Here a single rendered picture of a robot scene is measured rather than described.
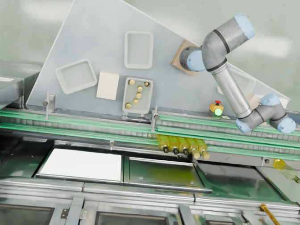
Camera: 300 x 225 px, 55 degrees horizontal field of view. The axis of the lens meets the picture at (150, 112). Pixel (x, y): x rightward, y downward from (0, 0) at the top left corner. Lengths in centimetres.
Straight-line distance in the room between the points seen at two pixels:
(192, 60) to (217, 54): 41
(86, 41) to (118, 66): 25
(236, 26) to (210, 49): 13
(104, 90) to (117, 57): 23
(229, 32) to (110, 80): 87
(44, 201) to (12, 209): 13
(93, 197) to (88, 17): 108
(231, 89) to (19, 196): 105
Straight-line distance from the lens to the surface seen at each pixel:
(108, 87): 184
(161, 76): 191
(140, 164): 171
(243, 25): 125
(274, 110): 140
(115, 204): 141
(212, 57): 123
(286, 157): 214
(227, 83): 128
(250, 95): 172
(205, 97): 200
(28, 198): 145
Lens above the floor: 263
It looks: 73 degrees down
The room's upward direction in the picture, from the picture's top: 163 degrees clockwise
